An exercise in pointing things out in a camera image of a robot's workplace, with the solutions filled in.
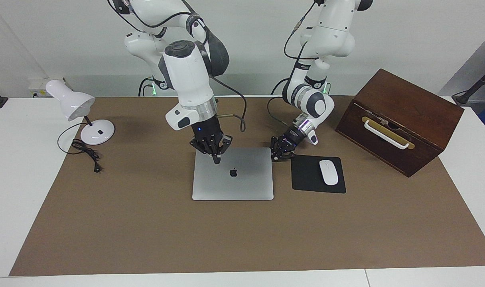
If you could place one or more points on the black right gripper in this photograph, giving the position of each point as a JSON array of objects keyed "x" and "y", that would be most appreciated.
[{"x": 207, "y": 131}]

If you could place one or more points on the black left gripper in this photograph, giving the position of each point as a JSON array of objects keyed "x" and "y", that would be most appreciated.
[{"x": 294, "y": 138}]

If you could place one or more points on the grey laptop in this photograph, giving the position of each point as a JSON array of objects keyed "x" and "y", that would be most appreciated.
[{"x": 242, "y": 187}]

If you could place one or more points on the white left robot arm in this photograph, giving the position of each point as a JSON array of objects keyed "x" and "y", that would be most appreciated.
[{"x": 330, "y": 32}]

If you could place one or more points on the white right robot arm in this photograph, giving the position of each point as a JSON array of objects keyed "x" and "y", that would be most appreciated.
[{"x": 188, "y": 75}]

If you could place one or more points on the black mouse pad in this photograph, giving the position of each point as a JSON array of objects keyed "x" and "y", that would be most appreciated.
[{"x": 306, "y": 175}]

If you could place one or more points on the white computer mouse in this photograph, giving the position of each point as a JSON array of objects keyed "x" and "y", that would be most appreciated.
[{"x": 329, "y": 173}]

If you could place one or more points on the brown table mat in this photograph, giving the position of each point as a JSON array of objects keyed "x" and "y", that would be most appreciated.
[{"x": 226, "y": 239}]

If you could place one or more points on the dark brown wooden box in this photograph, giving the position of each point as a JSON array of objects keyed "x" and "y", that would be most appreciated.
[{"x": 410, "y": 103}]

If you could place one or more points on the white desk lamp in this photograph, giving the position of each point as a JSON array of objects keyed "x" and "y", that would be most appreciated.
[{"x": 67, "y": 99}]

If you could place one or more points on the white power strip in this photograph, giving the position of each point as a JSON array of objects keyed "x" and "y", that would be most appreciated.
[{"x": 37, "y": 85}]

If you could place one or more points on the black stand pole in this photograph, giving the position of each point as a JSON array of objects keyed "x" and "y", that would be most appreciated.
[{"x": 476, "y": 85}]

